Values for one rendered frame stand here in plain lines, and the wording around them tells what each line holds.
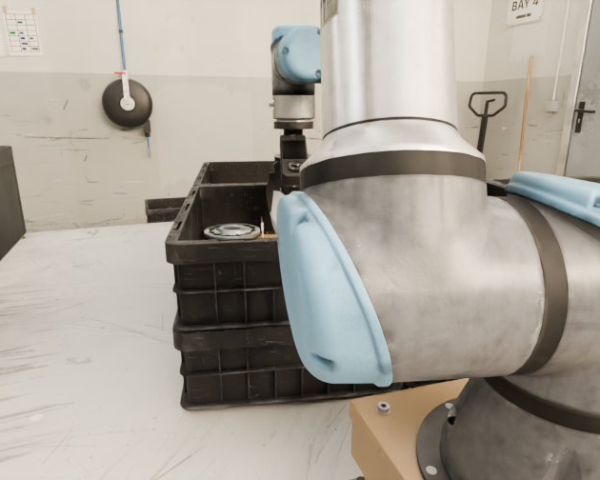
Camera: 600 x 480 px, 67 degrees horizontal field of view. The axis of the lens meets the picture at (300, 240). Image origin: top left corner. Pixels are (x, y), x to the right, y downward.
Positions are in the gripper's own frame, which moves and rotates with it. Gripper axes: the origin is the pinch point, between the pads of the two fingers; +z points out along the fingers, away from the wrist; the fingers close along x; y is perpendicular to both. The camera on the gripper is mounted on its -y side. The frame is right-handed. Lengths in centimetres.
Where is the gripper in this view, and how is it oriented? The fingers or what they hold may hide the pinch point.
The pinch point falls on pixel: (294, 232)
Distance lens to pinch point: 84.1
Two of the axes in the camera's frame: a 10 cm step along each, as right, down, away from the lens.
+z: 0.0, 9.6, 2.8
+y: -0.5, -2.8, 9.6
